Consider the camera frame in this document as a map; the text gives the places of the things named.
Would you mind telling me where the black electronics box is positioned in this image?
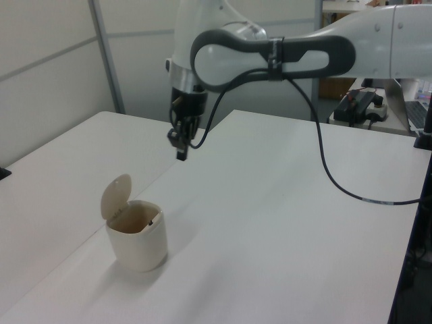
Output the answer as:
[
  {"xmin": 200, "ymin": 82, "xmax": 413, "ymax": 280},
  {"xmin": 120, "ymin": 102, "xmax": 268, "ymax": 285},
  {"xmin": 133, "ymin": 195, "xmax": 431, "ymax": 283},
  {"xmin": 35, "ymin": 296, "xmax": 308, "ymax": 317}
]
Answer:
[{"xmin": 337, "ymin": 90, "xmax": 376, "ymax": 123}]

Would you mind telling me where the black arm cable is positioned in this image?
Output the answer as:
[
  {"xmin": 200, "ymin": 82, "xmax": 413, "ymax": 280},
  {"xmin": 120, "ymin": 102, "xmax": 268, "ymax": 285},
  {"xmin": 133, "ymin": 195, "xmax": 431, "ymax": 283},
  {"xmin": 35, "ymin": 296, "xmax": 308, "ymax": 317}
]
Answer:
[{"xmin": 186, "ymin": 67, "xmax": 425, "ymax": 207}]

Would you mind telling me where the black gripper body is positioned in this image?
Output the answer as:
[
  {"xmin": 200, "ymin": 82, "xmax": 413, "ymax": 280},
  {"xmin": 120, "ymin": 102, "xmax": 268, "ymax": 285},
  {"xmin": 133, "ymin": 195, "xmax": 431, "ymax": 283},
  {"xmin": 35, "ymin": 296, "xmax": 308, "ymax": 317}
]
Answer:
[{"xmin": 169, "ymin": 86, "xmax": 208, "ymax": 123}]

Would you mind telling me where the small white lidded bin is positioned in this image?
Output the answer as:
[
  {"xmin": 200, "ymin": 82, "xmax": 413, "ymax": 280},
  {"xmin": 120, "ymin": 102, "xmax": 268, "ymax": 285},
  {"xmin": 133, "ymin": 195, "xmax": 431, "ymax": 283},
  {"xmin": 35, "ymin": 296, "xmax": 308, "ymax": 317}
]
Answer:
[{"xmin": 100, "ymin": 173, "xmax": 169, "ymax": 273}]

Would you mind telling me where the emergency stop button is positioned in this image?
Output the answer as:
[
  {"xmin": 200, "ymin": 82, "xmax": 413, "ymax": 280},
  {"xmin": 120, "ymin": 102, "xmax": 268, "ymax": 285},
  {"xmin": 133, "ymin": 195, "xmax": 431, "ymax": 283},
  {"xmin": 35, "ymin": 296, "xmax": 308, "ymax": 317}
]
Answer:
[{"xmin": 364, "ymin": 95, "xmax": 389, "ymax": 123}]

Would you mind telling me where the black upright pole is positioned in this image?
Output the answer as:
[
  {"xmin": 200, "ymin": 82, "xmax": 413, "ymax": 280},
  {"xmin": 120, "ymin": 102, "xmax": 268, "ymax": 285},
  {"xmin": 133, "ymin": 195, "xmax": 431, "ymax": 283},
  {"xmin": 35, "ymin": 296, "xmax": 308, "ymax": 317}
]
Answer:
[{"xmin": 387, "ymin": 80, "xmax": 432, "ymax": 324}]

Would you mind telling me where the silver laptop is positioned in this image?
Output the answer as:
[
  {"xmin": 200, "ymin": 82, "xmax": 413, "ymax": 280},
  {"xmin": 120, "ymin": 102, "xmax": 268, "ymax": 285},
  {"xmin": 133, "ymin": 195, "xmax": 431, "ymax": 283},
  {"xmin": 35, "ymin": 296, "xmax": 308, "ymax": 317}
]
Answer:
[{"xmin": 382, "ymin": 78, "xmax": 430, "ymax": 133}]

